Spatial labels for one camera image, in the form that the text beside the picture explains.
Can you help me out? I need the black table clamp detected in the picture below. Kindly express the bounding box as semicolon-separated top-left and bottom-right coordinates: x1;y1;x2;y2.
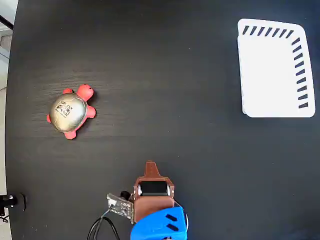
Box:
0;192;28;217

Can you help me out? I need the black metal bar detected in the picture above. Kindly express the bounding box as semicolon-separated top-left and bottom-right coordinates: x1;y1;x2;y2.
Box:
0;14;15;30

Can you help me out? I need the camera circuit board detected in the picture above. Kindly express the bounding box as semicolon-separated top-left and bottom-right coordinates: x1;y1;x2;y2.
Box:
106;191;135;225

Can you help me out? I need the white tray with black stripes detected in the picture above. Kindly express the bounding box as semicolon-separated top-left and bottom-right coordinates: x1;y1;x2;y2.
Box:
236;17;317;119

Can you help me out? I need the red turtle toy silver shell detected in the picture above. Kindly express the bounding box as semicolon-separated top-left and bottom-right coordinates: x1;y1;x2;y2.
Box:
46;84;97;140

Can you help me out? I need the black camera cable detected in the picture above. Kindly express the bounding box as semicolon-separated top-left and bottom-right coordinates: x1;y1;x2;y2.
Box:
86;208;121;240

